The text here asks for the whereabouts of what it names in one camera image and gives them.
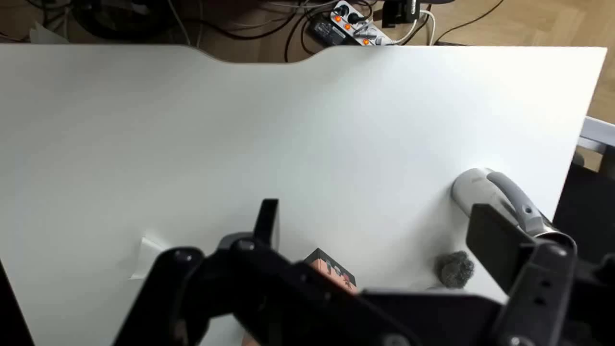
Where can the white power strip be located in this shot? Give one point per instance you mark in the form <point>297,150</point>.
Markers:
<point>345,25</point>

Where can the small dark patterned box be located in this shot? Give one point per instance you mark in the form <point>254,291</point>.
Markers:
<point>322,262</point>

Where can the dark furniture beside table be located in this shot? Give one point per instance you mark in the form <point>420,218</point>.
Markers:
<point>587,206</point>

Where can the grey white handheld device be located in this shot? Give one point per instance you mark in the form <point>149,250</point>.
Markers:
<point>497,189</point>

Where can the small grey crumpled lump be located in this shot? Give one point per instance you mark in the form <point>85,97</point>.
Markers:
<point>454,270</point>

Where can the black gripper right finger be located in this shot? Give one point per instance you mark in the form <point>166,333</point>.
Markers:
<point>535,266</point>

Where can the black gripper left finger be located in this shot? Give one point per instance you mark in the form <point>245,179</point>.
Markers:
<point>262,235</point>

